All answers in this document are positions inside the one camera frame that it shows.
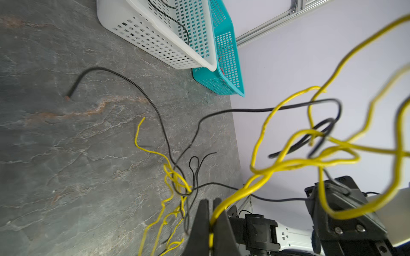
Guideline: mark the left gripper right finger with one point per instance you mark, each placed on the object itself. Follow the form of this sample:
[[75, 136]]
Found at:
[[224, 243]]

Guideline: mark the teal plastic basket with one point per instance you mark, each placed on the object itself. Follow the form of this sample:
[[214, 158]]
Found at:
[[227, 78]]

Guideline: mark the middle white plastic basket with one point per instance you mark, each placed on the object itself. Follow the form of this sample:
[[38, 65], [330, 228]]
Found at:
[[179, 33]]

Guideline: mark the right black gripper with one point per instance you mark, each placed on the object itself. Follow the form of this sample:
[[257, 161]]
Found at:
[[349, 214]]

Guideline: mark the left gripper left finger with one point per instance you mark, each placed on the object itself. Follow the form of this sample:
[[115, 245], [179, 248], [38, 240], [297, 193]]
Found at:
[[198, 243]]

